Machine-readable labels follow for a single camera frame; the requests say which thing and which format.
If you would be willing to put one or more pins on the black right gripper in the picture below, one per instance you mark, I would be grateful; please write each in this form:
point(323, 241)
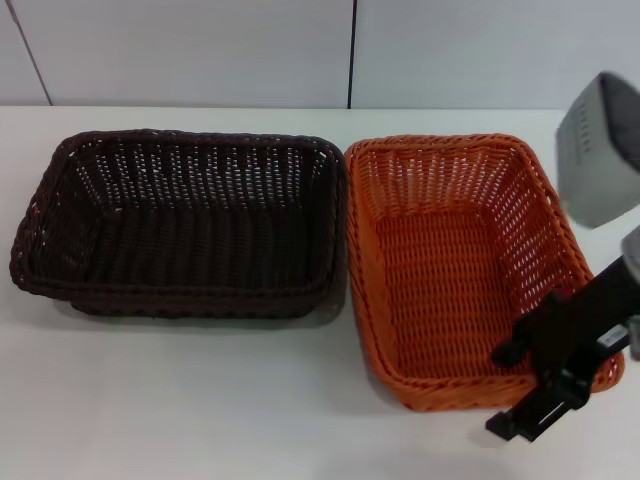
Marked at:
point(595, 320)

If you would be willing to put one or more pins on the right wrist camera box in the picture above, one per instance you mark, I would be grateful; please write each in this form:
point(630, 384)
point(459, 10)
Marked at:
point(595, 165)

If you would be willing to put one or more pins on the orange woven basket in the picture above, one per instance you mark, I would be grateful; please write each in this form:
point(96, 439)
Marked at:
point(440, 290)

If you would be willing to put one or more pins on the black vertical partition strip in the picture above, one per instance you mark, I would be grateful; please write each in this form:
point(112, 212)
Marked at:
point(352, 50)

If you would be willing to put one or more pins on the dark brown woven basket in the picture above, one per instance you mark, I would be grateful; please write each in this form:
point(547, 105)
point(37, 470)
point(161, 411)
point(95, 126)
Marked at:
point(200, 240)

